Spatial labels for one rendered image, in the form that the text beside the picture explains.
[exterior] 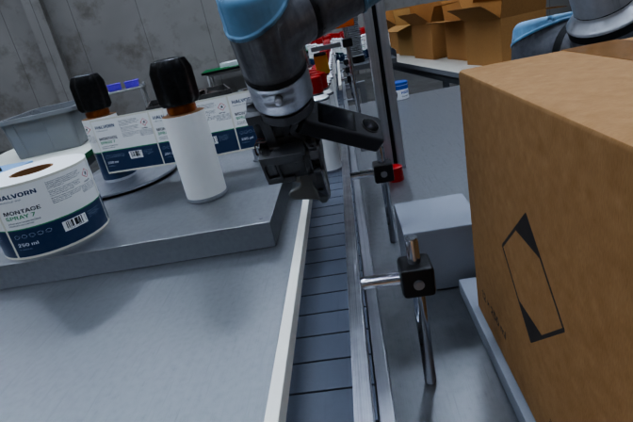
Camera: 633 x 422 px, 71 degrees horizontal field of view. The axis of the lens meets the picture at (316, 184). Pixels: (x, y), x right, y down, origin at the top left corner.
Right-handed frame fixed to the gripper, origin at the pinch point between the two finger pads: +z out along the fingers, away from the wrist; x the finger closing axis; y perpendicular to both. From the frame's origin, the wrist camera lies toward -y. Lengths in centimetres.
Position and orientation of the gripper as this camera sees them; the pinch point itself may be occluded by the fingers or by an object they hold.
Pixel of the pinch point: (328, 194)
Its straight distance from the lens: 70.2
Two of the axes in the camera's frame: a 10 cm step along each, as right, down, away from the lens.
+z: 1.9, 6.2, 7.6
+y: -9.8, 1.7, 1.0
